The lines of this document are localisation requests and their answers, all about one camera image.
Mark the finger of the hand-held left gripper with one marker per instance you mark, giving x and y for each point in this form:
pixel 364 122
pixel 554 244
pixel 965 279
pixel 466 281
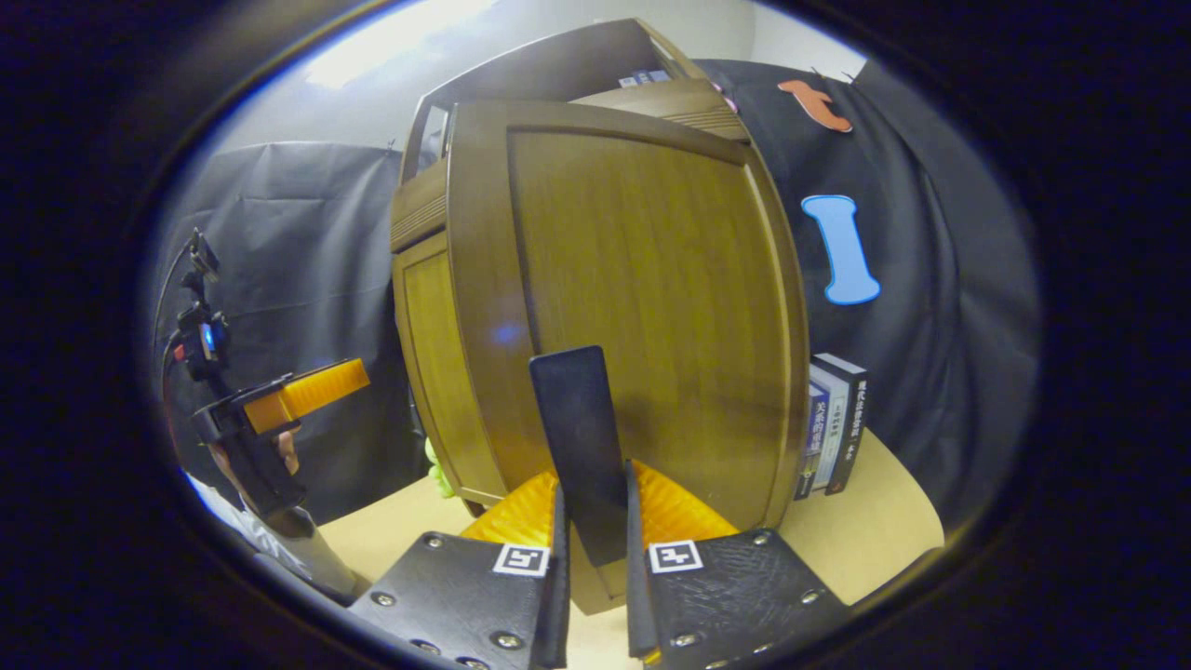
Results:
pixel 307 391

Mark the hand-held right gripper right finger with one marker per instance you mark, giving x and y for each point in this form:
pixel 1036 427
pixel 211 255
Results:
pixel 637 605

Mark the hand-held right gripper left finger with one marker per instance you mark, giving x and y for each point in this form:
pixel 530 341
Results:
pixel 556 614

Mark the wooden shoe cabinet door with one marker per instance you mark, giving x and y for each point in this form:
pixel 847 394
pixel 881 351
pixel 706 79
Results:
pixel 651 279
pixel 437 372

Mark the black backdrop cloth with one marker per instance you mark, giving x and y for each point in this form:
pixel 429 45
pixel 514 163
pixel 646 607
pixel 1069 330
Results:
pixel 307 279

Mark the green frog toy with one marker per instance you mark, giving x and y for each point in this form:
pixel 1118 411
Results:
pixel 437 476

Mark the blue cover book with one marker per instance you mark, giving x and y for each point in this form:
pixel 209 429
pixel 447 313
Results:
pixel 806 451

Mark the black cover book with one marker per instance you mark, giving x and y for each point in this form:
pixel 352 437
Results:
pixel 851 419

